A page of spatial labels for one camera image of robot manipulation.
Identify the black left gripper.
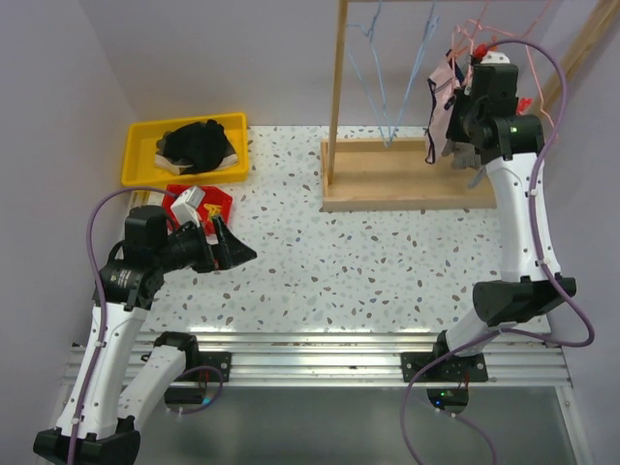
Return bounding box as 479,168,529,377
154,214,256,273

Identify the pink underwear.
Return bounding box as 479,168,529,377
425,58,464,165

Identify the pink wire hanger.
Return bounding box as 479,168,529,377
447,16,482,91

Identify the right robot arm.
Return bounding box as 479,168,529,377
425,61,576,381

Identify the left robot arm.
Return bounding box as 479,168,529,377
33,205,257,464

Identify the wooden hanger rack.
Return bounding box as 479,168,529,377
321,1,619,212

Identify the left blue hanger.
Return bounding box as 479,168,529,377
347,0,394,147

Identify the blue hanger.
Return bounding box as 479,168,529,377
347,0,394,147
385,1,440,147

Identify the right blue hanger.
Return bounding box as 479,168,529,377
385,1,440,147

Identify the red plastic bin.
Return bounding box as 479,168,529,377
162,184,233,236

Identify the black garment pile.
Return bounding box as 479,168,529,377
155,119,239,175

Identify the yellow plastic tray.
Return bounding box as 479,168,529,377
121,112,249,187

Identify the grey knitted garment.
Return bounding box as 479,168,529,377
442,140,485,189

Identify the upper orange clip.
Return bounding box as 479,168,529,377
473,44,488,60

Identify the lower red clip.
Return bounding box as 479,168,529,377
516,98,534,115

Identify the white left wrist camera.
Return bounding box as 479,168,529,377
170,186,205,227

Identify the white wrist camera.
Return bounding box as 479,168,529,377
170,186,205,227
480,50,511,66

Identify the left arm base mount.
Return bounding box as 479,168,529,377
175,352,232,383

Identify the aluminium mounting rail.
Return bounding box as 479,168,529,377
47,330,574,388

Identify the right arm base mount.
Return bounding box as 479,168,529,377
400,352,488,383

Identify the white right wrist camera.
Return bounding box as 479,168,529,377
480,50,511,66

